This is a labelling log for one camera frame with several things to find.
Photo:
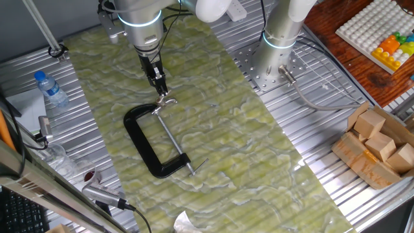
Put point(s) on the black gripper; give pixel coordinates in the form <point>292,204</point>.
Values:
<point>149,66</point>

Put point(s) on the small silver water tap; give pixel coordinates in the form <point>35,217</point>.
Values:
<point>163,102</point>

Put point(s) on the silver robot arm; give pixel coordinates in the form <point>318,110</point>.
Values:
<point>145,29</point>

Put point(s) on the plastic water bottle blue label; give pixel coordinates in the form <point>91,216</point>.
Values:
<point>51,90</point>

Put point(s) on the black C-clamp with screw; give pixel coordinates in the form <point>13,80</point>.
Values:
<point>142,145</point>

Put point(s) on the green marble pattern mat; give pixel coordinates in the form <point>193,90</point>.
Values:
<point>226,136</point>

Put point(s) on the white power strip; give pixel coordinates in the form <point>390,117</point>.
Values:
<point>236,9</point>

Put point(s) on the clear cup with brown residue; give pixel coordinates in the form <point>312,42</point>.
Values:
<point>89,173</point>

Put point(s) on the clear plastic cup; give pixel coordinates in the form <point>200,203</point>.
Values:
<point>58,160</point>

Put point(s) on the grey metal pole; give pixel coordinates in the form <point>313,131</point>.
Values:
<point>42,27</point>

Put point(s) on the white paper sheet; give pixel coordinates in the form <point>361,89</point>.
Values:
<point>27,110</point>

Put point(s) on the white crumpled tissue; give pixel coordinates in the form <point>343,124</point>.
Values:
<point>182,224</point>

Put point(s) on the orange rod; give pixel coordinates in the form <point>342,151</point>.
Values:
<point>4,131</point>

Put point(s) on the large cardboard coloured block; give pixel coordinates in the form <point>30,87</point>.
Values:
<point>58,229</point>

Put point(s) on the black keyboard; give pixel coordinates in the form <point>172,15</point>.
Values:
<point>19,213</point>

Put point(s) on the brown wooden board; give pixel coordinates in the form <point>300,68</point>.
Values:
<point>355,74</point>

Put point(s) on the wooden block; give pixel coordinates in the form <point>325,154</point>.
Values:
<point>369,124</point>
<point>401,158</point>
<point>381,147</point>

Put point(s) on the cardboard box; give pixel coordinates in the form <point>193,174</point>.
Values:
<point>359,161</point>

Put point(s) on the white building block baseplate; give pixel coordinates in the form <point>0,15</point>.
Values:
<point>365,29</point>

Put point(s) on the yellow building block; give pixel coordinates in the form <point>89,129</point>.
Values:
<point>386,59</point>

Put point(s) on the orange building block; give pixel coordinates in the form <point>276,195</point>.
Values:
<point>389,45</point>

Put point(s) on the green building block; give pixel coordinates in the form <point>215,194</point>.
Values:
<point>400,38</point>

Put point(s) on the lime building block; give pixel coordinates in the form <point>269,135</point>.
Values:
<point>407,48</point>

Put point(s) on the blue building block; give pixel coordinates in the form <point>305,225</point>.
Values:
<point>410,38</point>

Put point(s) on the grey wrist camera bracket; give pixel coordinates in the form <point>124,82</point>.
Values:
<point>110,26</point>

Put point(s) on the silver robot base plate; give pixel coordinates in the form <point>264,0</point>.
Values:
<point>246,61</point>

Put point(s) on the small grey camera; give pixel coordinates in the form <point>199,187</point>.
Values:
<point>45,127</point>

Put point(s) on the grey ribbed camera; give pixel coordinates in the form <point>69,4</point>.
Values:
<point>103,195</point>

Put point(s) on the aluminium frame beam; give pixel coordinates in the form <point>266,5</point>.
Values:
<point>48,191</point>

